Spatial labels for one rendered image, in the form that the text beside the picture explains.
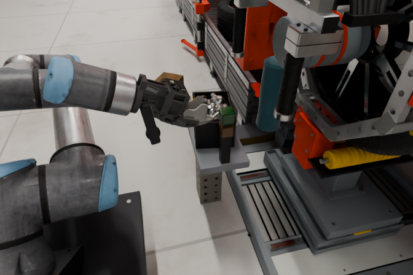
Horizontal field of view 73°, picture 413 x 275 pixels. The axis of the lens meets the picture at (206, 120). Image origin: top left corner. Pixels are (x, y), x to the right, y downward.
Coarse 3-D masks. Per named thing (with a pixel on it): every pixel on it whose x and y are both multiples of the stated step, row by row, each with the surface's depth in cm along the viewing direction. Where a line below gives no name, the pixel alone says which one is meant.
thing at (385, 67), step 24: (408, 24) 70; (384, 48) 72; (408, 48) 65; (336, 72) 100; (360, 72) 101; (384, 72) 73; (336, 96) 94; (360, 96) 95; (384, 96) 96; (360, 120) 81
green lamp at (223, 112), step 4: (220, 108) 82; (224, 108) 82; (228, 108) 82; (232, 108) 82; (220, 112) 81; (224, 112) 80; (228, 112) 80; (232, 112) 80; (220, 116) 82; (224, 116) 80; (228, 116) 80; (232, 116) 81; (220, 120) 83; (224, 120) 81; (228, 120) 81; (232, 120) 82; (224, 124) 82; (228, 124) 82
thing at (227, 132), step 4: (220, 124) 84; (232, 124) 84; (220, 128) 84; (224, 128) 83; (228, 128) 83; (232, 128) 83; (220, 132) 85; (224, 132) 84; (228, 132) 84; (232, 132) 84; (224, 136) 85; (228, 136) 85; (232, 136) 85
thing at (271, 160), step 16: (272, 160) 137; (272, 176) 135; (288, 176) 129; (288, 192) 120; (304, 208) 115; (304, 224) 109; (400, 224) 107; (320, 240) 104; (336, 240) 102; (352, 240) 105; (368, 240) 108
